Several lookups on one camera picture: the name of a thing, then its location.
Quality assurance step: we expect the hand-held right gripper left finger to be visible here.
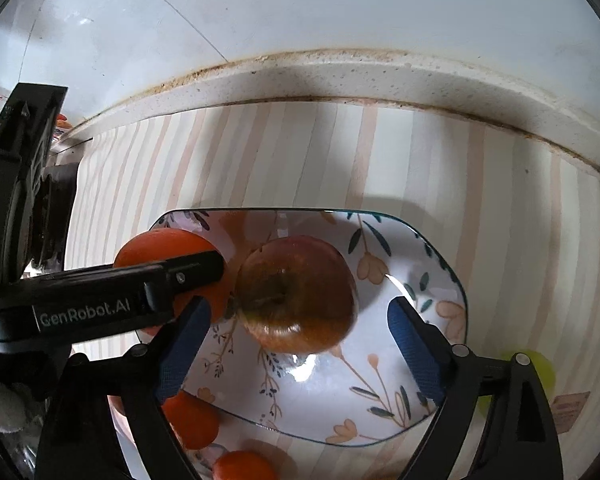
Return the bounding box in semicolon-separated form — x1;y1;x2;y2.
35;297;213;480

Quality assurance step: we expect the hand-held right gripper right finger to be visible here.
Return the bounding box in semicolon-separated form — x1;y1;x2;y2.
387;296;566;480

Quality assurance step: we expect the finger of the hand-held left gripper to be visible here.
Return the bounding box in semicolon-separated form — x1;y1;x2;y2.
0;250;227;355

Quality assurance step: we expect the floral ceramic bowl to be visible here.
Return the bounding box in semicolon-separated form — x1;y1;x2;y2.
135;207;468;445

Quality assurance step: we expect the orange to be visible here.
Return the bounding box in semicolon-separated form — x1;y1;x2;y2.
114;228;233;323
160;390;222;451
214;450;280;480

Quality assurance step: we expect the brownish red apple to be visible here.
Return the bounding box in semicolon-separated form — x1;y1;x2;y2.
236;236;359;355

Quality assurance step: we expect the green apple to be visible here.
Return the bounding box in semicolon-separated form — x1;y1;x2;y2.
480;349;556;416

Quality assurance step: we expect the printed cardboard box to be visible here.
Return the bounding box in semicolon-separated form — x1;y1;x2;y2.
52;112;95;156

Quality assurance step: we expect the white fluffy cloth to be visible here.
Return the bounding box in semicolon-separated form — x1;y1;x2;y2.
0;375;31;436

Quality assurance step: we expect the brown paper label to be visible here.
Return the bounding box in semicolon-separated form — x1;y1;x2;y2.
550;391;592;433

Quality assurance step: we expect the striped table mat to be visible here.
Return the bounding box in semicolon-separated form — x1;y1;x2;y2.
65;100;600;480

